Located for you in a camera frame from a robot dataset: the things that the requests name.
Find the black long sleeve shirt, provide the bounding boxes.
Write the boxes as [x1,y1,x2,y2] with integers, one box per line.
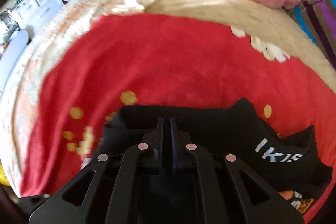
[95,98,333,200]

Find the white drawer cabinet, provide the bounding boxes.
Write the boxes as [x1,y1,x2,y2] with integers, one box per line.
[11,0,64,36]

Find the striped plush pillow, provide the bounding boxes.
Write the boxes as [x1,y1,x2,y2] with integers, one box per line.
[287,0,335,67]

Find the red floral blanket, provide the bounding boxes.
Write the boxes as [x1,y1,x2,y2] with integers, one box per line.
[21,14,335,223]

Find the beige bed sheet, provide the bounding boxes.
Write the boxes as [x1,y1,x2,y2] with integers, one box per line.
[1,0,335,194]

